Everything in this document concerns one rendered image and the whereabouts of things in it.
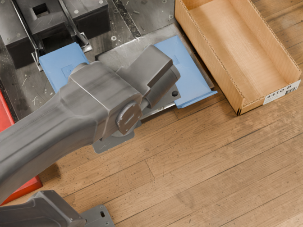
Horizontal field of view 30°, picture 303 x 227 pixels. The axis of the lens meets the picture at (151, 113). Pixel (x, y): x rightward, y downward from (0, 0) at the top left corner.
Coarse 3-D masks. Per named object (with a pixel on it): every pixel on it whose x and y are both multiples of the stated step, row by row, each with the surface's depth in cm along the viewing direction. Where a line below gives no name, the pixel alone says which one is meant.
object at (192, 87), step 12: (168, 48) 106; (180, 48) 106; (180, 60) 105; (192, 60) 105; (180, 72) 104; (192, 72) 104; (180, 84) 103; (192, 84) 103; (204, 84) 103; (192, 96) 102; (204, 96) 99
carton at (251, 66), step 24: (192, 0) 110; (216, 0) 114; (240, 0) 109; (192, 24) 104; (216, 24) 111; (240, 24) 111; (264, 24) 104; (216, 48) 109; (240, 48) 109; (264, 48) 108; (216, 72) 103; (240, 72) 106; (264, 72) 106; (288, 72) 103; (240, 96) 97; (264, 96) 101
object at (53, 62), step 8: (64, 48) 98; (72, 48) 98; (48, 56) 98; (56, 56) 98; (64, 56) 98; (72, 56) 98; (80, 56) 98; (48, 64) 97; (56, 64) 97; (64, 64) 97; (72, 64) 97; (48, 72) 96; (56, 72) 96; (56, 80) 96; (64, 80) 96; (56, 88) 95
